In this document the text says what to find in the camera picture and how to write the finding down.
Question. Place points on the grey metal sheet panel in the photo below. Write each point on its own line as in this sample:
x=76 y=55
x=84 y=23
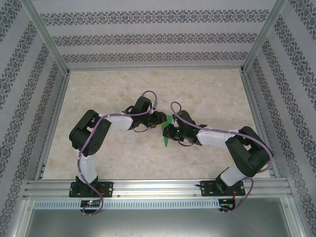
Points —
x=158 y=224

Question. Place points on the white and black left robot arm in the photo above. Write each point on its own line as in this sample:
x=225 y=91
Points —
x=118 y=123

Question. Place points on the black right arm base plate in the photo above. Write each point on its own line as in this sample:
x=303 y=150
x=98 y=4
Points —
x=206 y=188

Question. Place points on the aluminium frame post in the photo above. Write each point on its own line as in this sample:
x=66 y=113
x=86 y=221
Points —
x=47 y=37
x=264 y=37

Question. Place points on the green paper sheet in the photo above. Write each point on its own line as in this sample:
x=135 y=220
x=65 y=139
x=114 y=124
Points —
x=167 y=143

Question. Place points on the aluminium mounting rail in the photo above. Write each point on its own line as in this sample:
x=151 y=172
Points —
x=158 y=187

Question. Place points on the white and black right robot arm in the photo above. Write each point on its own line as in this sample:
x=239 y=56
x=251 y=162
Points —
x=212 y=137

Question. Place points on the aluminium side rail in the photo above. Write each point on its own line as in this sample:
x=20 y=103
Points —
x=256 y=116
x=55 y=116

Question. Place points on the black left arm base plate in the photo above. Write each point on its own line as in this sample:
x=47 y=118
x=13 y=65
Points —
x=108 y=188

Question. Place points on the aluminium back rail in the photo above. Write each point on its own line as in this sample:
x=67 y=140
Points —
x=155 y=68

